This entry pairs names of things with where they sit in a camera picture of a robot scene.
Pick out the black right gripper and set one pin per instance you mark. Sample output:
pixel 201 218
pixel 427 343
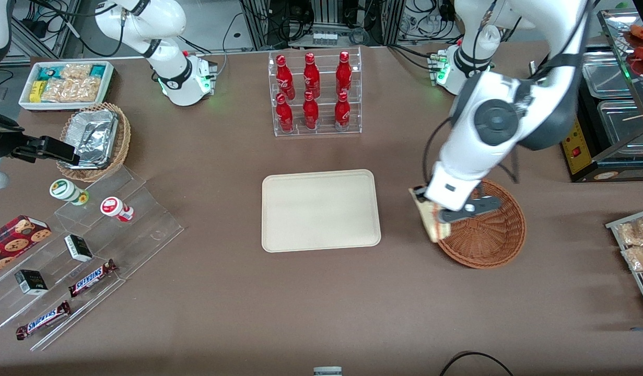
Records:
pixel 1 141

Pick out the triangular sandwich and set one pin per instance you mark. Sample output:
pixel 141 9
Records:
pixel 431 222

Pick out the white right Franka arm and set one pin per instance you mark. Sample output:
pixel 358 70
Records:
pixel 143 21

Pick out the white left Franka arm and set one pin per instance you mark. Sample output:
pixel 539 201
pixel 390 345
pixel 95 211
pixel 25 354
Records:
pixel 467 167

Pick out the aluminium foil tray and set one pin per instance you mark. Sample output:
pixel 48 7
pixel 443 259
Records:
pixel 96 136

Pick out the light wicker basket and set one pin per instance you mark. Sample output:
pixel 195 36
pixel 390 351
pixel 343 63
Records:
pixel 123 141

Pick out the brown wicker basket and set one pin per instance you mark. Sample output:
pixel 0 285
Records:
pixel 488 240

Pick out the beige plastic tray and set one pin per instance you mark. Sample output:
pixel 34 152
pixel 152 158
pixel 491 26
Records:
pixel 321 214

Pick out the green lid drink cup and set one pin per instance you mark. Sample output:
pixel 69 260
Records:
pixel 64 190

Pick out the white snack box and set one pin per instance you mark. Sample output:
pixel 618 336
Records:
pixel 65 105

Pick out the large rice cracker bag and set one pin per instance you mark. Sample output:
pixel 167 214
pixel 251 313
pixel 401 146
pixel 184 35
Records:
pixel 70 90

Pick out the yellow snack pack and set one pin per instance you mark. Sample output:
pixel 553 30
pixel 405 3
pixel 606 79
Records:
pixel 36 91

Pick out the red lid drink cup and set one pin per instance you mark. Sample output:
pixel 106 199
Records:
pixel 112 207

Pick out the large teal snack pack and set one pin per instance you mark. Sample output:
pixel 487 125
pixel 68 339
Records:
pixel 48 73

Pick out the small rice cracker bag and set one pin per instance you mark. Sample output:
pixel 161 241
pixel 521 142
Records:
pixel 77 71

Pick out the small teal snack pack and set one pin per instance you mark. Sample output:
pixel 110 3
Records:
pixel 98 71

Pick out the small black box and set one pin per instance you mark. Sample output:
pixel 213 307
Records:
pixel 79 248
pixel 31 282

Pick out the red cookie box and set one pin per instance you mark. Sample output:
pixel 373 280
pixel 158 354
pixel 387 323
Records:
pixel 13 241

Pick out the red cola bottle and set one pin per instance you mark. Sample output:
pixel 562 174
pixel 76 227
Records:
pixel 284 116
pixel 284 78
pixel 342 114
pixel 311 75
pixel 343 73
pixel 311 114

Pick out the clear acrylic step display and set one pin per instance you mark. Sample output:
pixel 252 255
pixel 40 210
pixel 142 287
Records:
pixel 143 224

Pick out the clear acrylic bottle rack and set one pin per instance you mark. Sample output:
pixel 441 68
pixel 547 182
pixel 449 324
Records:
pixel 324 133

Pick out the Snickers chocolate bar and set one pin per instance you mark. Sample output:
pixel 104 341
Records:
pixel 43 320
pixel 91 278

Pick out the black hot food display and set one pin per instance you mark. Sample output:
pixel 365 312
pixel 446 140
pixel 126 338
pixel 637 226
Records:
pixel 582 156

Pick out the aluminium equipment rack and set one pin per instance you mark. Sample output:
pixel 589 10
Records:
pixel 392 21

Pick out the white power strip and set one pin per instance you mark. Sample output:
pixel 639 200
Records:
pixel 325 39

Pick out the grey device top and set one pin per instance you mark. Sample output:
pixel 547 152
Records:
pixel 327 372

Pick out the steel food pan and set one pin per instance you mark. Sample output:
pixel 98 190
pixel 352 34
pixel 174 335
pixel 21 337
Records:
pixel 606 73
pixel 624 125

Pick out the fried snack pack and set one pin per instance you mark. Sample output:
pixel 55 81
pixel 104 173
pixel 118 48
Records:
pixel 640 258
pixel 637 232

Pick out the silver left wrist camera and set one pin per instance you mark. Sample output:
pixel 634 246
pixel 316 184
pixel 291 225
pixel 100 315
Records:
pixel 459 213

